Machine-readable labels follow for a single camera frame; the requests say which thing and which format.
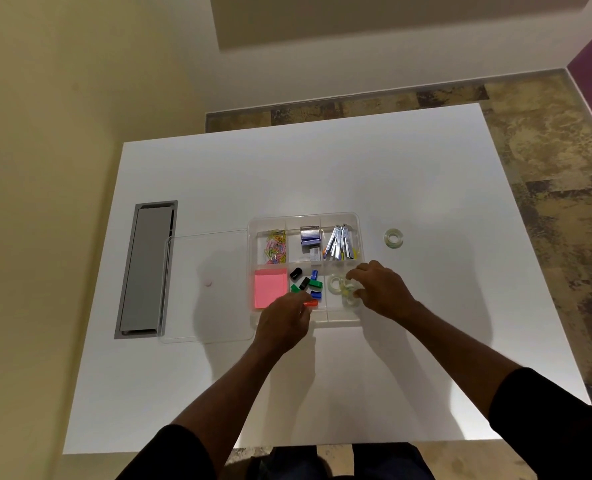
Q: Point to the person's leg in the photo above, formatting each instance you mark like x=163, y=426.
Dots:
x=391, y=462
x=291, y=464

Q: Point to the person's left hand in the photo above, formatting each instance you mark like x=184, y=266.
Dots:
x=283, y=324

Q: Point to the person's left forearm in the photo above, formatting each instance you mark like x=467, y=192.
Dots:
x=231, y=399

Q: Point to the person's left leg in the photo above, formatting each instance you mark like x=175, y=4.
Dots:
x=291, y=464

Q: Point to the clear plastic organizer box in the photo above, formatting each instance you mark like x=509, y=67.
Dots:
x=296, y=219

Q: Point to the transparent plastic box lid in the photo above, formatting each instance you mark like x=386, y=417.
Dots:
x=196, y=274

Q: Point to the person's right leg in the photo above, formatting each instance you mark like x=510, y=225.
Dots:
x=391, y=462

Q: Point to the pile of coloured binder clips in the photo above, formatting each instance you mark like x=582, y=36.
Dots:
x=316, y=283

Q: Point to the person's right hand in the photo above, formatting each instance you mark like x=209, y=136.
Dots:
x=383, y=289

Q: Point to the pink sticky note pad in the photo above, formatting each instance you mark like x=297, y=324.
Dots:
x=270, y=288

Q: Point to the person's right forearm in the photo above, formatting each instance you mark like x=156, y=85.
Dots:
x=456, y=359

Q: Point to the pile of colourful paper clips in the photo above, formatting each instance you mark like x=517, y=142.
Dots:
x=276, y=247

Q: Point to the bunch of silver metal clips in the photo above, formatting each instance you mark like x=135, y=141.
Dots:
x=340, y=242

